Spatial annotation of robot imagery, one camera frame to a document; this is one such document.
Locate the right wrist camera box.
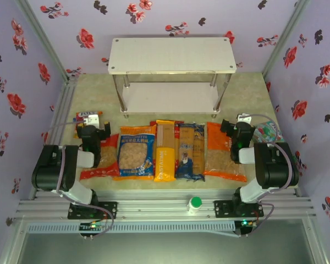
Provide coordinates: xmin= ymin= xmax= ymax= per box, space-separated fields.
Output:
xmin=237 ymin=113 xmax=253 ymax=124

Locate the aluminium lower frame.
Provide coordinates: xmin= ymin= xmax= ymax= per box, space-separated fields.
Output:
xmin=0 ymin=216 xmax=329 ymax=264

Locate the red candy bag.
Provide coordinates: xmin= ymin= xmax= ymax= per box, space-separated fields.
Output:
xmin=73 ymin=111 xmax=103 ymax=139

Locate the left circuit board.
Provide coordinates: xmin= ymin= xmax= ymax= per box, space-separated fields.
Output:
xmin=80 ymin=221 xmax=108 ymax=230

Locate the teal candy bag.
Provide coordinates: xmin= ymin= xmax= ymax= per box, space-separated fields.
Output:
xmin=252 ymin=120 xmax=284 ymax=144

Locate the aluminium upright profile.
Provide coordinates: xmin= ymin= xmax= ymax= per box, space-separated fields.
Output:
xmin=261 ymin=0 xmax=311 ymax=80
xmin=14 ymin=0 xmax=78 ymax=85

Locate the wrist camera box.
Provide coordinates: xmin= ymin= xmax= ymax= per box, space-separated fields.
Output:
xmin=84 ymin=114 xmax=100 ymax=129
xmin=237 ymin=113 xmax=253 ymax=124

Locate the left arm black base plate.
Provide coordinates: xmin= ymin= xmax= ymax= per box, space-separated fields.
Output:
xmin=68 ymin=201 xmax=118 ymax=220

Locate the left aluminium upright profile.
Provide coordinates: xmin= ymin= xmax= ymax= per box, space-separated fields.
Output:
xmin=14 ymin=0 xmax=78 ymax=85

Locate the orange fusilli bag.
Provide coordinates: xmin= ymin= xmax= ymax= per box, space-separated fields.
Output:
xmin=203 ymin=122 xmax=248 ymax=183

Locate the blue spaghetti pack wide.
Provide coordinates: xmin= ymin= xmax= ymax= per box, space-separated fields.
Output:
xmin=175 ymin=123 xmax=196 ymax=182

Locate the blue spaghetti pack narrow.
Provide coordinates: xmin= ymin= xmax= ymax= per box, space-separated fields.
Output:
xmin=192 ymin=123 xmax=207 ymax=183

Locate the right aluminium upright profile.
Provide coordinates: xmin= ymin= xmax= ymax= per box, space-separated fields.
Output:
xmin=261 ymin=0 xmax=311 ymax=80

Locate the left aluminium side rail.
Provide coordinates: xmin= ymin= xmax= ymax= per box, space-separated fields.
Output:
xmin=30 ymin=76 xmax=78 ymax=200

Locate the aluminium front rail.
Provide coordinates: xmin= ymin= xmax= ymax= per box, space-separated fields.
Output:
xmin=15 ymin=189 xmax=317 ymax=221

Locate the red macaroni bag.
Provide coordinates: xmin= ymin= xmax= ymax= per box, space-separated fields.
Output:
xmin=79 ymin=133 xmax=120 ymax=181

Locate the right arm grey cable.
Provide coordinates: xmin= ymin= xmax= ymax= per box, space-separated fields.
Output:
xmin=246 ymin=113 xmax=295 ymax=238

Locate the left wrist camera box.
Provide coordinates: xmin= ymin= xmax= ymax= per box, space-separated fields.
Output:
xmin=84 ymin=114 xmax=100 ymax=129

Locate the blue orange macaroni bag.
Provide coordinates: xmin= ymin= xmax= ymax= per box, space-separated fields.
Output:
xmin=112 ymin=125 xmax=157 ymax=182

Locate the yellow spaghetti pack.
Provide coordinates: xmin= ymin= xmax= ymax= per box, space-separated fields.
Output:
xmin=153 ymin=119 xmax=177 ymax=183

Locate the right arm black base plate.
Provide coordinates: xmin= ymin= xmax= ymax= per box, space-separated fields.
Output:
xmin=213 ymin=200 xmax=265 ymax=218

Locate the white bottle green cap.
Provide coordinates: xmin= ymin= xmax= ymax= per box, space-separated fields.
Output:
xmin=188 ymin=196 xmax=203 ymax=215

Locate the grey slotted cable duct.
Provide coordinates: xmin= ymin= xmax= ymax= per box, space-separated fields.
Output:
xmin=26 ymin=222 xmax=235 ymax=234

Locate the white two-tier shelf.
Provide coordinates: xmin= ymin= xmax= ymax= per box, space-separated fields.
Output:
xmin=107 ymin=37 xmax=237 ymax=119

